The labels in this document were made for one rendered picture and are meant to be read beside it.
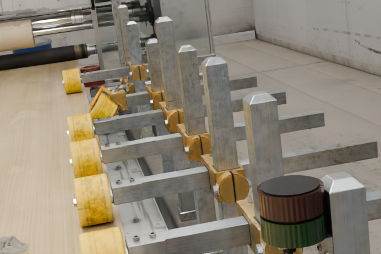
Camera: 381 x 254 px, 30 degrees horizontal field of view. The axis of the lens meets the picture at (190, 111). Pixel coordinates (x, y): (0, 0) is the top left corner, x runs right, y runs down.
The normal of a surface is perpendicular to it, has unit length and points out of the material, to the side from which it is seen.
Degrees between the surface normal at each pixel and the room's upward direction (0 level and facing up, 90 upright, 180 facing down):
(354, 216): 90
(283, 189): 0
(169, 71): 90
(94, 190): 47
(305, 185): 0
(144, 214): 0
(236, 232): 90
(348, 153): 90
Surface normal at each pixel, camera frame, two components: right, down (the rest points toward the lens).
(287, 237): -0.30, 0.25
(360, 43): -0.97, 0.16
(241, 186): 0.19, 0.20
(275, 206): -0.55, 0.25
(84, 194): 0.10, -0.34
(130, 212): -0.12, -0.97
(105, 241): -0.02, -0.76
